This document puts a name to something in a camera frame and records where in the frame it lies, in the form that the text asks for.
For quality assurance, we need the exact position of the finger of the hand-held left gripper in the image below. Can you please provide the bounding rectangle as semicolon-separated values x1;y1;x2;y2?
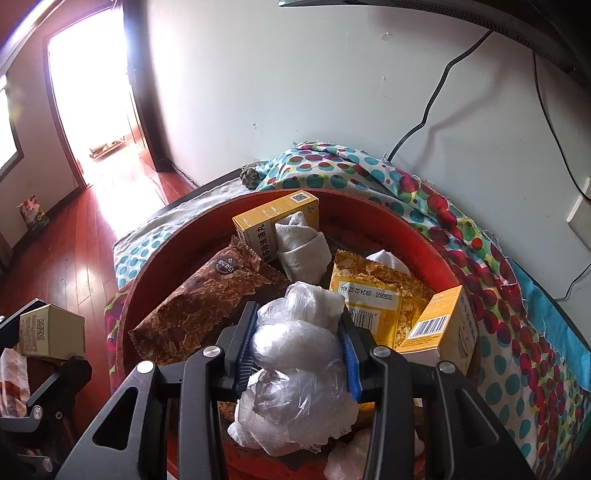
0;299;45;342
25;355;93;432

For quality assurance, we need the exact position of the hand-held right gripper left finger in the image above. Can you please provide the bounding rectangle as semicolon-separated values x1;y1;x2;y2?
54;301;259;480

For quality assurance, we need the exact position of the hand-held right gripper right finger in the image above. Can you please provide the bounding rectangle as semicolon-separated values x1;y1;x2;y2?
337;318;536;480

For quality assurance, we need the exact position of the tan cardboard box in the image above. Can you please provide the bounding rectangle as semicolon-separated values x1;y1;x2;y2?
18;304;86;360

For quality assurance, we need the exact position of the plastic white bundle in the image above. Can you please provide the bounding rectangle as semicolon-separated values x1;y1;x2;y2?
238;281;362;444
323;427;426;480

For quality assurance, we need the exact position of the brown snack packet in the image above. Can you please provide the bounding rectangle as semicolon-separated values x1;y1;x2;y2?
128;236;289;365

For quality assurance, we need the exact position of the yellow snack packet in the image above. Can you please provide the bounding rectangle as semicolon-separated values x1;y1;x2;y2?
329;249;437;352

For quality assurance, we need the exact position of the small yellow box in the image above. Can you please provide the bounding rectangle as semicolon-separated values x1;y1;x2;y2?
394;285;481;374

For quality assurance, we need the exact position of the white cloth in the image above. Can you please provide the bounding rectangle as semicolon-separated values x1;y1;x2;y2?
365;249;407;271

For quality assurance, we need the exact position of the white towel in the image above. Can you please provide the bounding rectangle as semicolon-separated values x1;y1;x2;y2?
273;210;332;283

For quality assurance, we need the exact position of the large yellow box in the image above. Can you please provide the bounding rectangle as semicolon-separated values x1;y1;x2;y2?
231;190;321;264

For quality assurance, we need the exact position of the round red tray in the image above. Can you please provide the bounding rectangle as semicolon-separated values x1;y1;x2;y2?
111;187;481;480

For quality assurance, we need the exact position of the red and white bag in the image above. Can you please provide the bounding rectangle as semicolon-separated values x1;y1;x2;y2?
0;347;33;418

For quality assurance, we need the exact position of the printed paper bag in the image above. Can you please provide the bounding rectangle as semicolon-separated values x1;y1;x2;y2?
17;194;51;229

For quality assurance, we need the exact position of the polka dot cloth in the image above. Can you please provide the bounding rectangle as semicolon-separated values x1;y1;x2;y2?
104;143;591;480

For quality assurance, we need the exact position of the teal blue cloth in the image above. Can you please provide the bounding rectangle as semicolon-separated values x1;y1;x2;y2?
510;261;591;374

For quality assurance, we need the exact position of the window with dark frame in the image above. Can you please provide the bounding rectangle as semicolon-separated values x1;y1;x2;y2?
0;74;24;185

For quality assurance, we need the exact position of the thin black charger cable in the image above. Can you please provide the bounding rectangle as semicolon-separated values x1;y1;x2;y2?
556;258;591;303

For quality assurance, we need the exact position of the dark wooden door frame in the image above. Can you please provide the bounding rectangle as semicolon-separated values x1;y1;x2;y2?
122;0;201;188

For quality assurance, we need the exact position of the white wall plate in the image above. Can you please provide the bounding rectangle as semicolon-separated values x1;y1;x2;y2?
567;194;591;238

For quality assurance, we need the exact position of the thick black cable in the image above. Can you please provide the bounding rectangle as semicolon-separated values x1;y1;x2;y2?
385;30;492;160

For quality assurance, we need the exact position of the thin black monitor cable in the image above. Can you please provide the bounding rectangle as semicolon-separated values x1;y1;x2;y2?
531;51;591;199

